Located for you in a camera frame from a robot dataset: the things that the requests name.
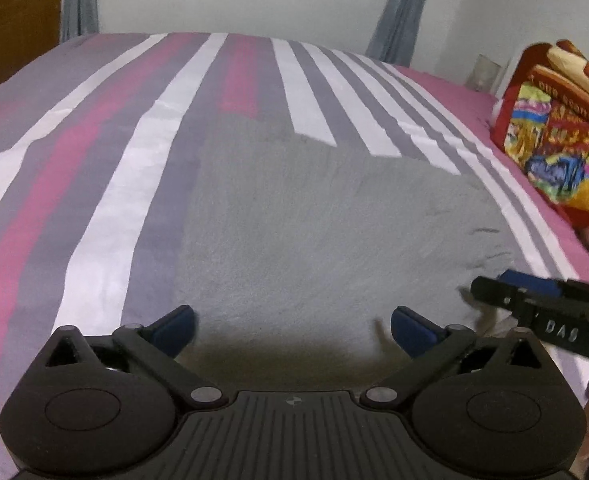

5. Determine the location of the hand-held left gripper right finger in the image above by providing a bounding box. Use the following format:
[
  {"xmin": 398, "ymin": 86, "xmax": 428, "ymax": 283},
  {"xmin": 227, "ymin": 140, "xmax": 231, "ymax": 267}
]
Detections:
[{"xmin": 360, "ymin": 305, "xmax": 551, "ymax": 409}]

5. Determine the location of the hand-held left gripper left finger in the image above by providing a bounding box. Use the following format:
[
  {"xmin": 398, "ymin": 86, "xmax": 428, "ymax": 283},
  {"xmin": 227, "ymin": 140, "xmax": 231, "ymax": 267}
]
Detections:
[{"xmin": 40, "ymin": 304, "xmax": 228, "ymax": 409}]

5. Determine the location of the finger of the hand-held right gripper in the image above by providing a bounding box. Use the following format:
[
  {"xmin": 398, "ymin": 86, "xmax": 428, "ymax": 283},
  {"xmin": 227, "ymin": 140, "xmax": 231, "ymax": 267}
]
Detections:
[
  {"xmin": 497, "ymin": 269, "xmax": 566, "ymax": 297},
  {"xmin": 470, "ymin": 276, "xmax": 531, "ymax": 317}
]

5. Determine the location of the grey towel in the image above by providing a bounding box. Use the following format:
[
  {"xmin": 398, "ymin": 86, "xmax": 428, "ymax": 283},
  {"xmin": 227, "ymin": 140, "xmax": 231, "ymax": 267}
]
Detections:
[{"xmin": 173, "ymin": 111, "xmax": 527, "ymax": 397}]

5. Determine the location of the colourful printed blanket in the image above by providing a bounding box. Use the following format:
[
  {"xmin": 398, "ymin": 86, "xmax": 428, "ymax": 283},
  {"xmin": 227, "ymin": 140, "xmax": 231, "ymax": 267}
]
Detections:
[{"xmin": 488, "ymin": 40, "xmax": 589, "ymax": 242}]

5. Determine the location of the striped pink grey bed sheet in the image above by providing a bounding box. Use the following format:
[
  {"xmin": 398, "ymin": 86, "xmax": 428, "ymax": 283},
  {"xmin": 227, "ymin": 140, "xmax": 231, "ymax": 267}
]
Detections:
[{"xmin": 0, "ymin": 31, "xmax": 589, "ymax": 480}]

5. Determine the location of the grey blue curtain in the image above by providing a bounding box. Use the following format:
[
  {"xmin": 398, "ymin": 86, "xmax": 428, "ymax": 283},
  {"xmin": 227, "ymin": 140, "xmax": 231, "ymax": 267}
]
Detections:
[
  {"xmin": 367, "ymin": 0, "xmax": 431, "ymax": 67},
  {"xmin": 59, "ymin": 0, "xmax": 100, "ymax": 44}
]

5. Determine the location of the wooden door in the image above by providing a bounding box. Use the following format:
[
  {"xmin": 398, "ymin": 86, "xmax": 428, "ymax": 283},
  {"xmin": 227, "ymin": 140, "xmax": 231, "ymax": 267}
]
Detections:
[{"xmin": 0, "ymin": 0, "xmax": 68, "ymax": 99}]

